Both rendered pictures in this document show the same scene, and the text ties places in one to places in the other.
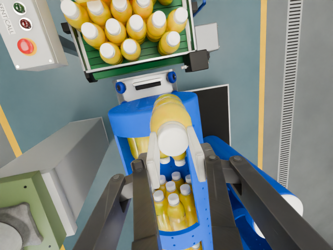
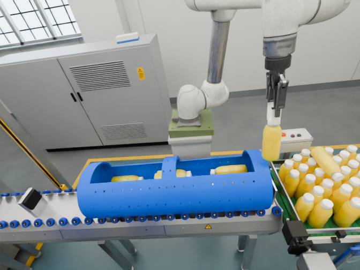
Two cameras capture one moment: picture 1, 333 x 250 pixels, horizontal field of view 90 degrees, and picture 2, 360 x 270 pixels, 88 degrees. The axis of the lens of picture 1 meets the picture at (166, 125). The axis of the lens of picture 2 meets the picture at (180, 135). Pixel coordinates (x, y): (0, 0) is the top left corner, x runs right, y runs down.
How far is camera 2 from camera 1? 0.75 m
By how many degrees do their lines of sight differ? 57
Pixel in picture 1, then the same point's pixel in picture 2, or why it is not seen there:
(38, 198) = (201, 129)
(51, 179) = (207, 138)
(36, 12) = (299, 140)
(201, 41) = (315, 259)
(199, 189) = (204, 180)
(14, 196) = (204, 124)
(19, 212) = (197, 122)
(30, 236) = (183, 123)
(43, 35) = (289, 140)
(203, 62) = (296, 231)
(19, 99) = not seen: hidden behind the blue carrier
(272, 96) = not seen: outside the picture
